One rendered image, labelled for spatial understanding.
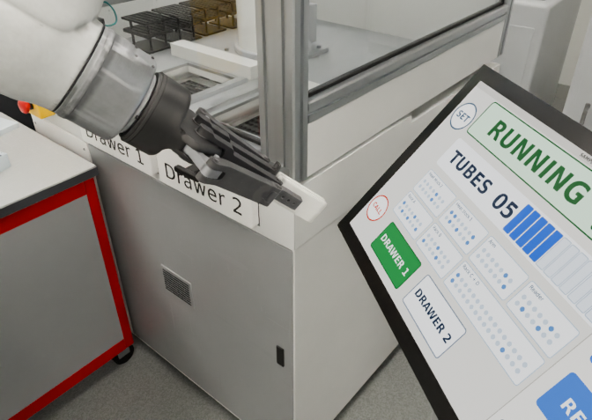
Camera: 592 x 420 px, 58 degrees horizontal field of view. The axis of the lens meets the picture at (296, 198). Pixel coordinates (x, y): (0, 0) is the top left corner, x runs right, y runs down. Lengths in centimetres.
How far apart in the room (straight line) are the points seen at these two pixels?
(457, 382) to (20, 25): 50
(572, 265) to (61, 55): 49
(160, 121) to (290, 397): 97
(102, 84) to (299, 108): 46
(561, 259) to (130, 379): 155
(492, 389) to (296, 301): 62
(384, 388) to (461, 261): 123
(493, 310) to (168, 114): 37
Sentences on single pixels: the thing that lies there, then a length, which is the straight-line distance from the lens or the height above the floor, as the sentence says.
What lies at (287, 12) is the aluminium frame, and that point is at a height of 124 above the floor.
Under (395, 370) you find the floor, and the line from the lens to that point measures 187.
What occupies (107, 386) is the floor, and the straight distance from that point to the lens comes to 191.
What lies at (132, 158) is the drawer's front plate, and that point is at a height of 84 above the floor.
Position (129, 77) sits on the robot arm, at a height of 128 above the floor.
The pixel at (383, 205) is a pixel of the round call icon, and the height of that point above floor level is 102.
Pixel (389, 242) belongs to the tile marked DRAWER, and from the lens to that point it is 71.
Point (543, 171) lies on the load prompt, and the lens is 63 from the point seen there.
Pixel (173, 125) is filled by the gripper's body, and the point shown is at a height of 123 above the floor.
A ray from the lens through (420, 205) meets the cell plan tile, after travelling 71.
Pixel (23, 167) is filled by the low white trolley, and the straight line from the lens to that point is 153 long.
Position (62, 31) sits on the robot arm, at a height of 132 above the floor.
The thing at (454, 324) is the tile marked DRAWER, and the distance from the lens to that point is 61.
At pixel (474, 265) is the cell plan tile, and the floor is 106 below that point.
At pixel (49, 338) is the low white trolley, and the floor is 31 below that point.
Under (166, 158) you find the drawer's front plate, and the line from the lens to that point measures 117.
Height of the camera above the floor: 144
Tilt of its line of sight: 33 degrees down
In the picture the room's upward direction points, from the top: straight up
